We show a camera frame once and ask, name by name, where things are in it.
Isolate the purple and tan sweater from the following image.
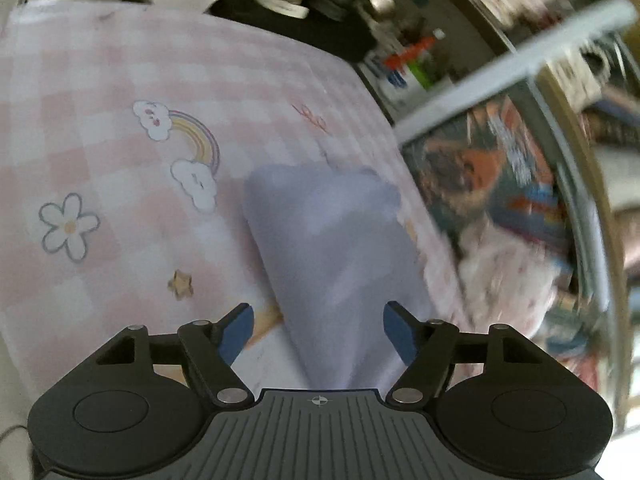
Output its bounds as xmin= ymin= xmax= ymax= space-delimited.
xmin=244 ymin=165 xmax=435 ymax=393

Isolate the white pink plush bunny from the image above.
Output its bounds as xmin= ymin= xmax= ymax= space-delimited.
xmin=458 ymin=216 xmax=561 ymax=337

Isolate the Harry Potter book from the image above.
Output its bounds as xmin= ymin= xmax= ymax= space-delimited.
xmin=401 ymin=93 xmax=573 ymax=256

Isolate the white metal bookshelf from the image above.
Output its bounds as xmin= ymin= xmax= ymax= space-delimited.
xmin=374 ymin=0 xmax=634 ymax=436

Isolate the pink checkered cartoon desk mat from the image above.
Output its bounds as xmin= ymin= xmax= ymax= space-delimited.
xmin=1 ymin=1 xmax=469 ymax=400

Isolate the white plastic pen cup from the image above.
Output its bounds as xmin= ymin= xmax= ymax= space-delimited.
xmin=364 ymin=46 xmax=452 ymax=110

